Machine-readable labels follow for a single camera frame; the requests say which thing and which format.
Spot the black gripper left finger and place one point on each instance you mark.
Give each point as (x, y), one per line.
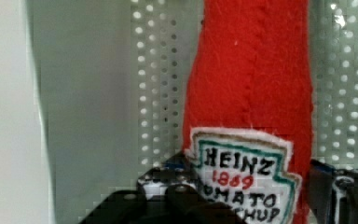
(167, 194)

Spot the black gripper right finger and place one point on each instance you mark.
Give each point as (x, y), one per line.
(333, 194)

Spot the red plush ketchup bottle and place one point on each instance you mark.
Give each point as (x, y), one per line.
(247, 123)

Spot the green oval strainer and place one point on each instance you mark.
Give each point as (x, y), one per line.
(111, 81)

